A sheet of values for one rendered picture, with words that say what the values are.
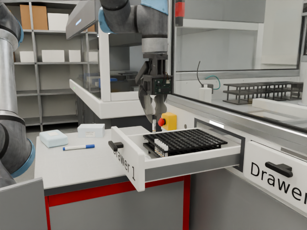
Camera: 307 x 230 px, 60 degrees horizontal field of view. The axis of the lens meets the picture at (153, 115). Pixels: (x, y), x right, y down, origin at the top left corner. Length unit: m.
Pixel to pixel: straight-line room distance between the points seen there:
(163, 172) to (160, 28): 0.39
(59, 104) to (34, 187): 4.52
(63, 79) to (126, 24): 4.22
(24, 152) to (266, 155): 0.61
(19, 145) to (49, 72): 4.28
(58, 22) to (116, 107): 3.04
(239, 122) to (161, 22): 0.38
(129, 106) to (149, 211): 0.76
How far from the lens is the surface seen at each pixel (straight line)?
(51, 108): 5.03
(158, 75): 0.75
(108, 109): 1.61
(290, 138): 0.73
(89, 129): 1.40
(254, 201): 0.87
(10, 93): 0.79
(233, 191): 0.94
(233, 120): 0.88
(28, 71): 4.96
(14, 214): 0.53
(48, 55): 4.57
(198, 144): 0.84
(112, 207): 1.03
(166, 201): 1.10
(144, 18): 0.77
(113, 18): 0.77
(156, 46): 0.77
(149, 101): 0.80
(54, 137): 1.30
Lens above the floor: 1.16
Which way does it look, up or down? 12 degrees down
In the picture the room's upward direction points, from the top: straight up
